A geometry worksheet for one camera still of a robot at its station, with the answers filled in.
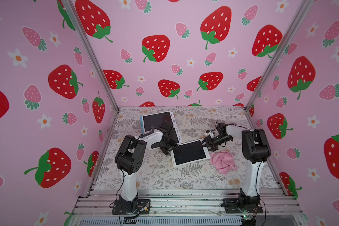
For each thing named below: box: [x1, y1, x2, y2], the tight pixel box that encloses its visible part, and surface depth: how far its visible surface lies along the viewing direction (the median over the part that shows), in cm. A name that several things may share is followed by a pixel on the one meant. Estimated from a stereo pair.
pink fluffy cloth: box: [209, 150, 239, 175], surface depth 90 cm
